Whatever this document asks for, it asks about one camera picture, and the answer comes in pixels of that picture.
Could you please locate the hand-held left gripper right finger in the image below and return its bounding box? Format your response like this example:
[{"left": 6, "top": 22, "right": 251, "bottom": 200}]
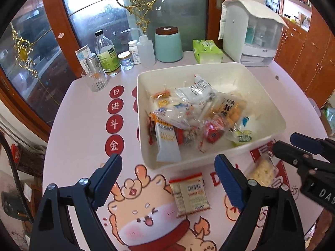
[{"left": 215, "top": 154, "right": 305, "bottom": 251}]

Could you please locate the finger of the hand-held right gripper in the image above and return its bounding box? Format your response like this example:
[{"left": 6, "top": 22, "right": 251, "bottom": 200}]
[
  {"left": 272, "top": 141, "right": 320, "bottom": 174},
  {"left": 290, "top": 133, "right": 335, "bottom": 155}
]

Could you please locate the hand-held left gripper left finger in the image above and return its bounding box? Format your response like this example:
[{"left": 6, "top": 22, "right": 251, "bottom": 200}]
[{"left": 29, "top": 154, "right": 123, "bottom": 251}]

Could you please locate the clear rice cracker packet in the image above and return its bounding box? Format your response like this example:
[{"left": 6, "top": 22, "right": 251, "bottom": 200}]
[{"left": 248, "top": 158, "right": 280, "bottom": 188}]

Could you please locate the red-edged cracker packet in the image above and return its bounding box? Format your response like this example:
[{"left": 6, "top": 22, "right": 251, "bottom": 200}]
[{"left": 169, "top": 172, "right": 211, "bottom": 219}]

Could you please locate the green snack packet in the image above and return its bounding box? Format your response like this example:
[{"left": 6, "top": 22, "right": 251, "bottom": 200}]
[{"left": 231, "top": 129, "right": 253, "bottom": 147}]

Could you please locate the dark red-edged snack packet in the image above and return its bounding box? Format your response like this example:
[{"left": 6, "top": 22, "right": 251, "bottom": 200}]
[{"left": 197, "top": 116, "right": 228, "bottom": 152}]

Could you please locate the white plastic bin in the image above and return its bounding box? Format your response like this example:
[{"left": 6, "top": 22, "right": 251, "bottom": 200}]
[{"left": 137, "top": 62, "right": 286, "bottom": 172}]

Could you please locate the white orange bar packet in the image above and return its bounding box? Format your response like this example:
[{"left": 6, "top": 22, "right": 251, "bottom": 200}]
[{"left": 154, "top": 121, "right": 183, "bottom": 163}]

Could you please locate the large yellow fried snack bag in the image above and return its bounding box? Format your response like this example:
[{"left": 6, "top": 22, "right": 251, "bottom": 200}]
[{"left": 209, "top": 93, "right": 248, "bottom": 134}]

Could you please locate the blue white bun packet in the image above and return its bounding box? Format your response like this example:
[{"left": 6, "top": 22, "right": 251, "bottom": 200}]
[{"left": 151, "top": 103, "right": 195, "bottom": 129}]

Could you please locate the white crinkled snack packet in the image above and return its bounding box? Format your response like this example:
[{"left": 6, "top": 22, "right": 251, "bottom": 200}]
[{"left": 174, "top": 74, "right": 218, "bottom": 104}]

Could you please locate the green plastic bag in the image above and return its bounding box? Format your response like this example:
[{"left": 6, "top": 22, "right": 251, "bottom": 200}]
[{"left": 321, "top": 107, "right": 335, "bottom": 137}]

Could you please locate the grey chair back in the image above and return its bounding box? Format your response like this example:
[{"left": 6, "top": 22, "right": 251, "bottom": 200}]
[{"left": 307, "top": 98, "right": 321, "bottom": 111}]

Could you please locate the wooden cabinet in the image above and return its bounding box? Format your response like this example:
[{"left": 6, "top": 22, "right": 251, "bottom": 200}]
[{"left": 272, "top": 5, "right": 335, "bottom": 103}]

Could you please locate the red lidded bin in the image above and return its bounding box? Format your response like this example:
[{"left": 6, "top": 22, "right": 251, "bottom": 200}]
[{"left": 10, "top": 144, "right": 23, "bottom": 168}]

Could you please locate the glass tumbler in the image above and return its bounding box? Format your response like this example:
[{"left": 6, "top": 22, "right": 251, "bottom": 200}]
[{"left": 81, "top": 69, "right": 108, "bottom": 92}]

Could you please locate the metal tin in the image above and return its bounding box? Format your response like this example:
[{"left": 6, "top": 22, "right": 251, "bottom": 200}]
[{"left": 85, "top": 53, "right": 101, "bottom": 75}]

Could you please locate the small glass jar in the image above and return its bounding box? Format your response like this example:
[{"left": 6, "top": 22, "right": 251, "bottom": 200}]
[{"left": 117, "top": 51, "right": 134, "bottom": 71}]

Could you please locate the glass bottle with green label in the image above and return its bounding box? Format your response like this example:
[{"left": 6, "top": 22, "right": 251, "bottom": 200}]
[{"left": 94, "top": 30, "right": 122, "bottom": 77}]

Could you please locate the white countertop appliance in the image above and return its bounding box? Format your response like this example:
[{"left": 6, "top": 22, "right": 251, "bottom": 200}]
[{"left": 222, "top": 0, "right": 283, "bottom": 67}]

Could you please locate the white carton box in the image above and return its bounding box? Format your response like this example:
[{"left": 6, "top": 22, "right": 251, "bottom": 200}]
[{"left": 75, "top": 45, "right": 91, "bottom": 71}]

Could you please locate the white pill bottle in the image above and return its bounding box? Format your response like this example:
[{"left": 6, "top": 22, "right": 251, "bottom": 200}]
[{"left": 128, "top": 40, "right": 142, "bottom": 65}]

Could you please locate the green tissue pack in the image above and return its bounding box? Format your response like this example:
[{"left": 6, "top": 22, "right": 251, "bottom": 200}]
[{"left": 193, "top": 39, "right": 224, "bottom": 64}]

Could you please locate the clear squeeze bottle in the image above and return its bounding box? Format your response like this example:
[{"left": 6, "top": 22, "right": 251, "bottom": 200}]
[{"left": 128, "top": 27, "right": 156, "bottom": 67}]

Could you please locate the white towel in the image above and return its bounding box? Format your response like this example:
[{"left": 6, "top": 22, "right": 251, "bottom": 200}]
[{"left": 218, "top": 0, "right": 289, "bottom": 40}]

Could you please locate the teal canister with brown lid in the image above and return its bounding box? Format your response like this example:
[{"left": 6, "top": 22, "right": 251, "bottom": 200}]
[{"left": 154, "top": 26, "right": 184, "bottom": 63}]

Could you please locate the small gold door ornament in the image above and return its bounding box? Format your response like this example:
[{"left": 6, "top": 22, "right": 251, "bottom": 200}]
[{"left": 10, "top": 28, "right": 39, "bottom": 77}]

